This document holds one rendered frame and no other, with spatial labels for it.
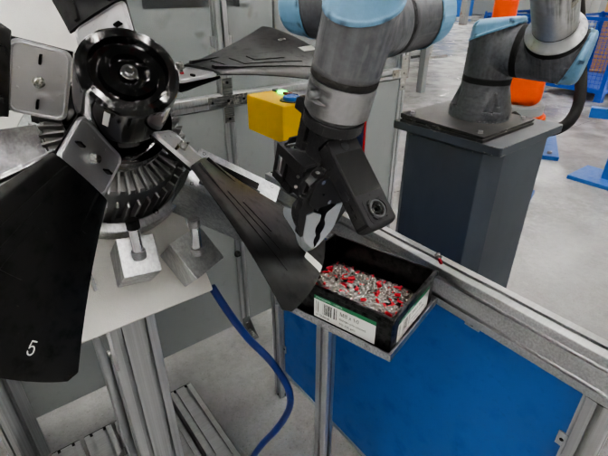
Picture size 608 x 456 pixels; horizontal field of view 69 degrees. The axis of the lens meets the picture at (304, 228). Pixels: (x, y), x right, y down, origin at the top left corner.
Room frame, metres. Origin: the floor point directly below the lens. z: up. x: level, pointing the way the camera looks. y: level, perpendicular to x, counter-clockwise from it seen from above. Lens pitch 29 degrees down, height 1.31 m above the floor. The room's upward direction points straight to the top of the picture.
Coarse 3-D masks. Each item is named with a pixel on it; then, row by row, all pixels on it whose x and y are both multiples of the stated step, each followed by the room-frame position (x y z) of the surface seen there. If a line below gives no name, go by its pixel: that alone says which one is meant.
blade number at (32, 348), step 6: (30, 336) 0.36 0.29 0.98; (36, 336) 0.36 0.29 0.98; (42, 336) 0.37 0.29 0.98; (24, 342) 0.35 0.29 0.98; (30, 342) 0.35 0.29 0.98; (36, 342) 0.36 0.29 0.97; (42, 342) 0.36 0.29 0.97; (24, 348) 0.35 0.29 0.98; (30, 348) 0.35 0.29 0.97; (36, 348) 0.35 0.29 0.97; (24, 354) 0.34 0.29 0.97; (30, 354) 0.35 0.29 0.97; (36, 354) 0.35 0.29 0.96; (30, 360) 0.34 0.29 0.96; (36, 360) 0.35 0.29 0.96
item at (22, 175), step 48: (0, 192) 0.40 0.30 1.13; (48, 192) 0.44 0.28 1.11; (96, 192) 0.50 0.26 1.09; (0, 240) 0.38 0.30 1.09; (48, 240) 0.42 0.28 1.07; (96, 240) 0.48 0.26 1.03; (0, 288) 0.36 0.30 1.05; (48, 288) 0.40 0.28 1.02; (0, 336) 0.34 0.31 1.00; (48, 336) 0.37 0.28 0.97
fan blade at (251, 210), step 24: (192, 168) 0.52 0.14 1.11; (216, 168) 0.59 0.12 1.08; (216, 192) 0.51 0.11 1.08; (240, 192) 0.56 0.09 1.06; (240, 216) 0.50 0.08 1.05; (264, 216) 0.54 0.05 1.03; (264, 240) 0.49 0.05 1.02; (288, 240) 0.54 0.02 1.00; (264, 264) 0.46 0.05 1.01; (288, 264) 0.49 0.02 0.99; (288, 288) 0.45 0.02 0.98; (312, 288) 0.48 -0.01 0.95
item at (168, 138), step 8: (160, 136) 0.55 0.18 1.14; (168, 136) 0.59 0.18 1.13; (176, 136) 0.62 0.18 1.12; (168, 144) 0.54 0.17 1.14; (176, 144) 0.58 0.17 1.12; (176, 152) 0.54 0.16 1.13; (184, 152) 0.57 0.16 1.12; (192, 152) 0.60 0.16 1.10; (184, 160) 0.53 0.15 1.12; (192, 160) 0.56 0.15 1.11
